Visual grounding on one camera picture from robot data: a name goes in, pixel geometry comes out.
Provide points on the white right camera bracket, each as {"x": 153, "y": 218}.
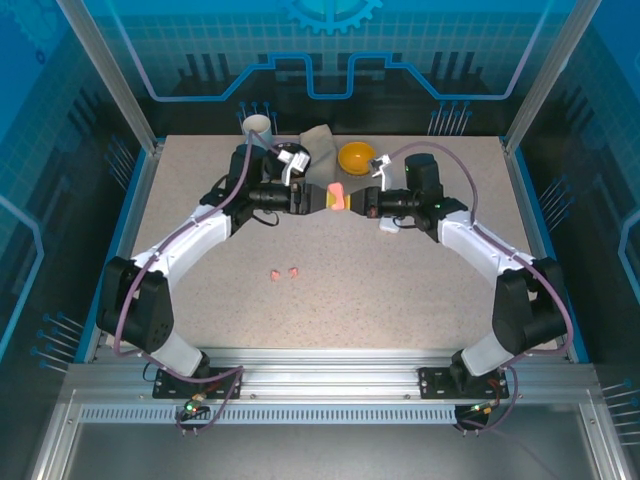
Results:
{"x": 384, "y": 176}

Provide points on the light blue mug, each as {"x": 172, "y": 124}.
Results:
{"x": 260, "y": 125}

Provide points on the grey folded cloth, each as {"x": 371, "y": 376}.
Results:
{"x": 320, "y": 150}

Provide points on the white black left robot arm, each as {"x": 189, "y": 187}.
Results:
{"x": 175, "y": 245}

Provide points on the white earbud charging case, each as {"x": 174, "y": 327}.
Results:
{"x": 389, "y": 225}

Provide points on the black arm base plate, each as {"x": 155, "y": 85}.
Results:
{"x": 435, "y": 385}
{"x": 225, "y": 382}

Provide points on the pink earbud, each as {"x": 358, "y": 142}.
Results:
{"x": 293, "y": 273}
{"x": 275, "y": 276}

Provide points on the orange bowl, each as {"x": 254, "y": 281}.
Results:
{"x": 355, "y": 156}

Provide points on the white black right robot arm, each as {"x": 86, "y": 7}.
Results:
{"x": 475, "y": 240}

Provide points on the white camera bracket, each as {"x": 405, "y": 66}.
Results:
{"x": 384, "y": 176}
{"x": 286, "y": 167}

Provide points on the green LED connector board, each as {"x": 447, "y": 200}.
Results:
{"x": 192, "y": 407}
{"x": 477, "y": 410}

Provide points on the aluminium frame rail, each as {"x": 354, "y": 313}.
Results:
{"x": 325, "y": 380}

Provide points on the pink earbud charging case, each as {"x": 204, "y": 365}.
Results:
{"x": 336, "y": 195}

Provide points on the aluminium frame post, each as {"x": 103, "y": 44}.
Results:
{"x": 110, "y": 75}
{"x": 550, "y": 75}

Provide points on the white left camera bracket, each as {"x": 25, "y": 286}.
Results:
{"x": 286, "y": 167}

